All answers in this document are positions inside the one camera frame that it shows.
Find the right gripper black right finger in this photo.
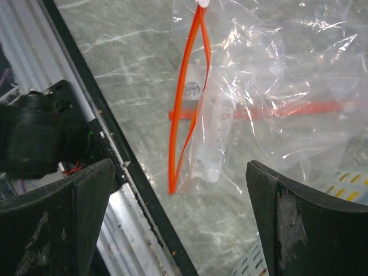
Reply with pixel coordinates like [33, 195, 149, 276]
[246, 160, 368, 276]

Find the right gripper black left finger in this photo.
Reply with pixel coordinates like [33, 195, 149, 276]
[1, 159, 114, 275]

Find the light blue fruit basket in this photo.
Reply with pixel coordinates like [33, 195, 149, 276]
[231, 169, 368, 276]

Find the clear zip bag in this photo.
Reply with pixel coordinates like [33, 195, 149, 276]
[168, 100, 354, 121]
[168, 1, 367, 195]

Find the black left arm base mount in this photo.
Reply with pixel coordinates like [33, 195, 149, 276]
[1, 80, 94, 179]

